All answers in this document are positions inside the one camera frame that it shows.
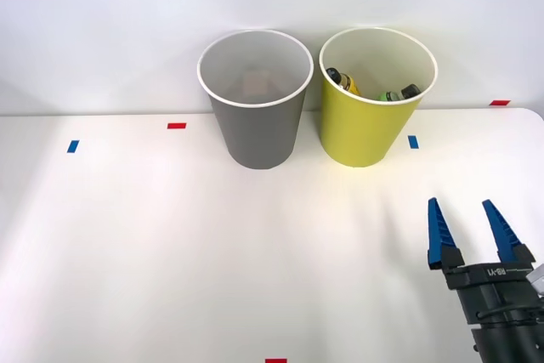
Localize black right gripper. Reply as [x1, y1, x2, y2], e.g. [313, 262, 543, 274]
[427, 196, 544, 330]

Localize yellow label bottle black cap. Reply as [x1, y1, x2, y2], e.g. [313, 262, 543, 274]
[325, 67, 363, 97]

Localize yellow-green plastic waste bin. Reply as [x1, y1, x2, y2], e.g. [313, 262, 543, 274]
[319, 26, 439, 169]

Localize grey plastic waste bin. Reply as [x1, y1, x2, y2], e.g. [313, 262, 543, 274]
[196, 29, 315, 171]

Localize green label bottle black cap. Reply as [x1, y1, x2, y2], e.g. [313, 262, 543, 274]
[377, 84, 422, 103]

